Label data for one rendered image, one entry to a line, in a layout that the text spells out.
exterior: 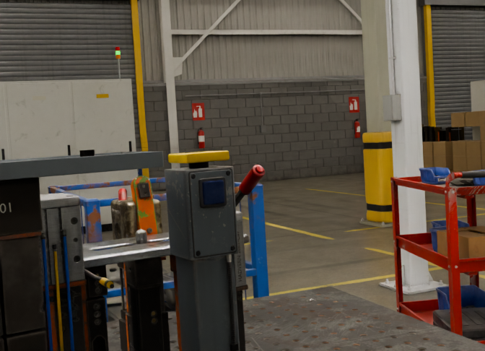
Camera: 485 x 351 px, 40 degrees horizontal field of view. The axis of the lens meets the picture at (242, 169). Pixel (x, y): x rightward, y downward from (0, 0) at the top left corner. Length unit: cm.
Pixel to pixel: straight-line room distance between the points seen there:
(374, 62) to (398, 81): 323
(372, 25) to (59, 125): 408
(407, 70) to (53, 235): 414
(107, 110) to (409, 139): 508
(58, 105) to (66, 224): 802
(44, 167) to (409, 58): 432
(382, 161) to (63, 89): 410
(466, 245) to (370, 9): 545
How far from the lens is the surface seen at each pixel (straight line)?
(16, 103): 889
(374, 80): 811
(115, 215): 140
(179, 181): 84
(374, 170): 807
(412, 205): 492
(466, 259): 302
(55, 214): 93
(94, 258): 108
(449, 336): 162
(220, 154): 85
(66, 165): 74
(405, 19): 494
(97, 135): 900
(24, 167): 73
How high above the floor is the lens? 118
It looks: 3 degrees down
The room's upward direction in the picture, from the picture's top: 3 degrees counter-clockwise
